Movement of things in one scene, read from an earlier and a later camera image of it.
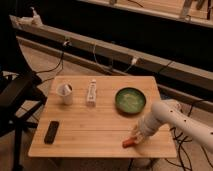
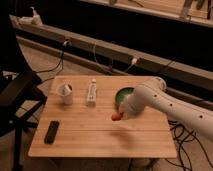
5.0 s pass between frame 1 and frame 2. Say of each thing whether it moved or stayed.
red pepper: moved
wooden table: stayed
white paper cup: stayed
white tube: stayed
